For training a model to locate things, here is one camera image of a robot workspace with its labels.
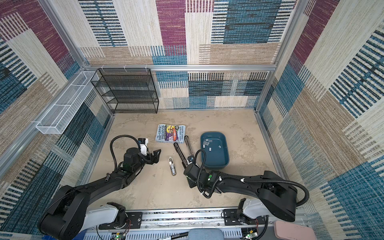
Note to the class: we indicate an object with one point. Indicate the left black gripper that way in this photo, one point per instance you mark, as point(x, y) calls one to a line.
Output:
point(155, 157)

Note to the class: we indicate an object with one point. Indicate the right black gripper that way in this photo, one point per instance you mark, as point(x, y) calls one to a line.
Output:
point(191, 183)

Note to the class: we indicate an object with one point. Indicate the small white mini stapler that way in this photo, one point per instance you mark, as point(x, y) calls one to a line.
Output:
point(172, 166)

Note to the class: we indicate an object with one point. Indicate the teal plastic tray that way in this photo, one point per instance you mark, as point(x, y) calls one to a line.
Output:
point(216, 160)

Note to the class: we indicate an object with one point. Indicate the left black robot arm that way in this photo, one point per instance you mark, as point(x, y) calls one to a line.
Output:
point(69, 212)

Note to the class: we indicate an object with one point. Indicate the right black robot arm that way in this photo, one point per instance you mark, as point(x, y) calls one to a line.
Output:
point(269, 194)

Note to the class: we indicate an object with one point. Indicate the treehouse paperback book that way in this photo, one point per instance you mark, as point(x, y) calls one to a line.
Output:
point(170, 133)

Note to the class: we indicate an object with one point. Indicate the staple strips in tray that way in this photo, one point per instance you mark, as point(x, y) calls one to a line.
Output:
point(212, 144)

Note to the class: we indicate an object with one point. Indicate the grey blue chair back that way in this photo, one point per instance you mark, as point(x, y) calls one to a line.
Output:
point(205, 234)

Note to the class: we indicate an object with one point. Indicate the pink case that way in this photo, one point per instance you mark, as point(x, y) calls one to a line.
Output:
point(290, 231)

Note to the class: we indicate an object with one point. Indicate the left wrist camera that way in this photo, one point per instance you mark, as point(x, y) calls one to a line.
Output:
point(143, 145)

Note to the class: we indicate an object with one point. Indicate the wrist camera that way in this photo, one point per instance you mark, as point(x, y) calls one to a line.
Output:
point(143, 145)
point(191, 159)

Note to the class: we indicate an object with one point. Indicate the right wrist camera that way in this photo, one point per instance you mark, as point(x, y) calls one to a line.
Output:
point(191, 159)

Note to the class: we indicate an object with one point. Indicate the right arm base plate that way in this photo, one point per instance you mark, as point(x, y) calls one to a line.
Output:
point(231, 218)

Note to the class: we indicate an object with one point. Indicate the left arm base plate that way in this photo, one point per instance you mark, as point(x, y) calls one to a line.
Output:
point(130, 220)

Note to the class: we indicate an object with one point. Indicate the black wire mesh shelf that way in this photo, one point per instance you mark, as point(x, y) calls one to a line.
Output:
point(129, 90)

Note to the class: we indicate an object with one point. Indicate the white wire mesh basket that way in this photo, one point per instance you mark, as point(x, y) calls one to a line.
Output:
point(62, 112)

